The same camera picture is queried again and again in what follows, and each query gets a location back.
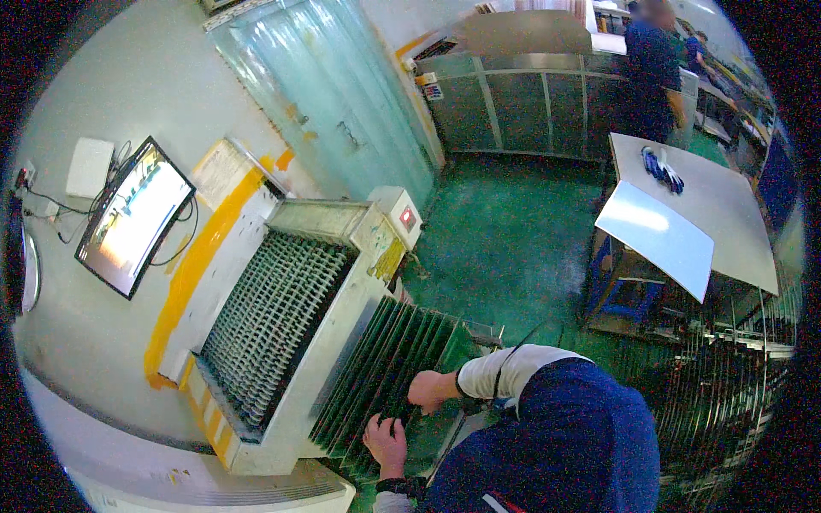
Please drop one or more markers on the wall switch boxes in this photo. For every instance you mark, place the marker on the wall switch boxes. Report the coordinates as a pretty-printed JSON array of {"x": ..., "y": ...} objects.
[{"x": 428, "y": 86}]

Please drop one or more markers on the paper notice sheet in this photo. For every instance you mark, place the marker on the paper notice sheet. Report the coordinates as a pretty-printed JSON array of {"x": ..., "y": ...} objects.
[{"x": 221, "y": 173}]

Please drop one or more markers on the person's right hand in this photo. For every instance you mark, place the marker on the person's right hand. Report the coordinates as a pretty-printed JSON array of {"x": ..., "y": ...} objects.
[{"x": 433, "y": 388}]

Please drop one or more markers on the white control box red display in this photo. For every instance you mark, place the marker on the white control box red display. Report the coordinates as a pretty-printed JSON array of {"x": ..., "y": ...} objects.
[{"x": 397, "y": 215}]

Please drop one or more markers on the person's left fingers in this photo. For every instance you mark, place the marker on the person's left fingers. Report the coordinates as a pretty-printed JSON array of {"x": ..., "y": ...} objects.
[{"x": 386, "y": 424}]

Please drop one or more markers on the clear plastic strip curtain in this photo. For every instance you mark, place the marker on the clear plastic strip curtain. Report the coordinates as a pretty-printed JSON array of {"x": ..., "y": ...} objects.
[{"x": 333, "y": 96}]

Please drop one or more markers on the round silver wall fixture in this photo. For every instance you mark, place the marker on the round silver wall fixture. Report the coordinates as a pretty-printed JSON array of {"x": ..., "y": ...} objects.
[{"x": 30, "y": 269}]

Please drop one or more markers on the white roller conveyor machine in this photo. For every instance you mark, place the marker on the white roller conveyor machine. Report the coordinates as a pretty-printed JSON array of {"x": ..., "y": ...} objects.
[{"x": 282, "y": 320}]

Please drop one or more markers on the blue stool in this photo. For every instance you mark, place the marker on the blue stool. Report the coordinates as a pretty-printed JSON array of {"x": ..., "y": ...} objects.
[{"x": 622, "y": 282}]

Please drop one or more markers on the pair of blue work gloves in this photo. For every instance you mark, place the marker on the pair of blue work gloves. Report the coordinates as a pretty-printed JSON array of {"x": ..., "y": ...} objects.
[{"x": 664, "y": 170}]

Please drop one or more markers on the person's right fingers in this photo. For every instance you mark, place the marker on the person's right fingers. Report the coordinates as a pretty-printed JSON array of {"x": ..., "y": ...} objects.
[{"x": 428, "y": 406}]

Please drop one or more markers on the person's left hand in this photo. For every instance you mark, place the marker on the person's left hand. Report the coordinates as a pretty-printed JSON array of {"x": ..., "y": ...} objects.
[{"x": 388, "y": 446}]

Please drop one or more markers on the row of green circuit boards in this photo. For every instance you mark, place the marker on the row of green circuit boards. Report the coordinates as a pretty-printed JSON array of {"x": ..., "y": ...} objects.
[{"x": 378, "y": 372}]

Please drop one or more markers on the person's body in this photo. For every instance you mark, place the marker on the person's body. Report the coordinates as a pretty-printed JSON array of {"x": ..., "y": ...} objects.
[{"x": 564, "y": 442}]

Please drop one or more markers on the white machine housing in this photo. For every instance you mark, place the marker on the white machine housing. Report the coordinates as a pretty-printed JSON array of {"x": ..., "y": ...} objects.
[{"x": 218, "y": 490}]

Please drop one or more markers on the black flat monitor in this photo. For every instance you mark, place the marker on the black flat monitor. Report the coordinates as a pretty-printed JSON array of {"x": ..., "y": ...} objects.
[{"x": 134, "y": 218}]

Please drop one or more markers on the white flat panel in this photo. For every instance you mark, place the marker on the white flat panel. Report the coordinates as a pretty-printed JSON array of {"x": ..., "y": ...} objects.
[{"x": 657, "y": 237}]

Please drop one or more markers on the white work table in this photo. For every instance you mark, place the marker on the white work table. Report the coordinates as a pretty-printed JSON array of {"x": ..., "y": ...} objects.
[{"x": 718, "y": 205}]

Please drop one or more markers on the background workbench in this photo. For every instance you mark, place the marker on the background workbench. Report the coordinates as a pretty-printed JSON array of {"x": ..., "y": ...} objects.
[{"x": 731, "y": 102}]

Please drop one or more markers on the white wall box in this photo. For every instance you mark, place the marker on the white wall box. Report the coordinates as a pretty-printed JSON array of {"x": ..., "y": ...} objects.
[{"x": 90, "y": 168}]

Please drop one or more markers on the black wrist band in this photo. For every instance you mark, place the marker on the black wrist band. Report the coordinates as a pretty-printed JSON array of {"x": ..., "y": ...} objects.
[
  {"x": 471, "y": 397},
  {"x": 401, "y": 485}
]

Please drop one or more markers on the grey metal cabinet machine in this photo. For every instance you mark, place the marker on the grey metal cabinet machine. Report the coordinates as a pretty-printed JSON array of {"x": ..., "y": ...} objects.
[{"x": 526, "y": 96}]

